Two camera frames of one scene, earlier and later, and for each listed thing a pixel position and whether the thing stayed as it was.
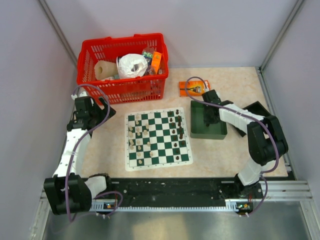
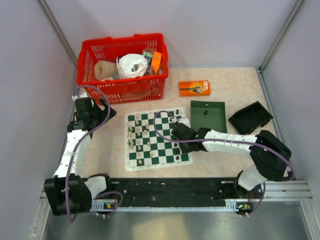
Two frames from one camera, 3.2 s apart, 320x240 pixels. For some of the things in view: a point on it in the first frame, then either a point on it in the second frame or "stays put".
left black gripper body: (97, 113) stays put
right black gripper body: (207, 118) to (185, 147)
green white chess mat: (156, 138) stays put
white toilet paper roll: (132, 65) stays put
